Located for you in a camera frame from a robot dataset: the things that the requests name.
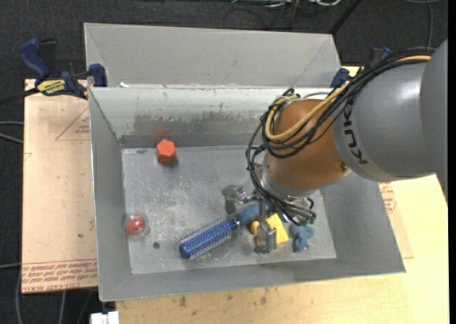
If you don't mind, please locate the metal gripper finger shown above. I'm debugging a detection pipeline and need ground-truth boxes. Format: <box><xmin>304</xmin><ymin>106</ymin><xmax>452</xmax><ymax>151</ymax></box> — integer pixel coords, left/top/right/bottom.
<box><xmin>253</xmin><ymin>222</ymin><xmax>278</xmax><ymax>255</ymax></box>
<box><xmin>221</xmin><ymin>184</ymin><xmax>250</xmax><ymax>215</ymax></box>

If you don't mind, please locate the yellow block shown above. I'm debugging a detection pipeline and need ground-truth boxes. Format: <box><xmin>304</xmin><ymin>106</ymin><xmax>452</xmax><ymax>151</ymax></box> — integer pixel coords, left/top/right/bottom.
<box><xmin>249</xmin><ymin>212</ymin><xmax>290</xmax><ymax>246</ymax></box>

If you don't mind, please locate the blue toy animal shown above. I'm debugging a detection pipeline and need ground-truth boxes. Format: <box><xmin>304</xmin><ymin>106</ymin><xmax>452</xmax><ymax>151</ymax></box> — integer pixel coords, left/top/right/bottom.
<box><xmin>291</xmin><ymin>224</ymin><xmax>316</xmax><ymax>254</ymax></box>

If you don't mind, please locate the grey metal bin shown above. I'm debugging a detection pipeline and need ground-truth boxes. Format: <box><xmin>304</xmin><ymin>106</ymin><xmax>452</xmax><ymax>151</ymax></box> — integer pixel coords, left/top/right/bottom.
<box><xmin>83</xmin><ymin>22</ymin><xmax>407</xmax><ymax>303</ymax></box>

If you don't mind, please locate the blue hairbrush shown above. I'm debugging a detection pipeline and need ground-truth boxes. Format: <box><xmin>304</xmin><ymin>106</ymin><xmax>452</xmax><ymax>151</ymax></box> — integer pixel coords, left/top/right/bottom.
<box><xmin>177</xmin><ymin>203</ymin><xmax>264</xmax><ymax>261</ymax></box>

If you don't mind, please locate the red hexagonal block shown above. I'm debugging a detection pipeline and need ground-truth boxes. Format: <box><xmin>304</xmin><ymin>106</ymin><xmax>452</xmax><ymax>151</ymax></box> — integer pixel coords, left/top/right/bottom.
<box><xmin>155</xmin><ymin>139</ymin><xmax>178</xmax><ymax>165</ymax></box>

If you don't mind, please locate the brown cardboard board red print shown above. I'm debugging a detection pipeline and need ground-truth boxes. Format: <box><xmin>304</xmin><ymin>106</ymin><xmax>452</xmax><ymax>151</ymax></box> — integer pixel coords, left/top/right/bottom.
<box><xmin>21</xmin><ymin>78</ymin><xmax>416</xmax><ymax>295</ymax></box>

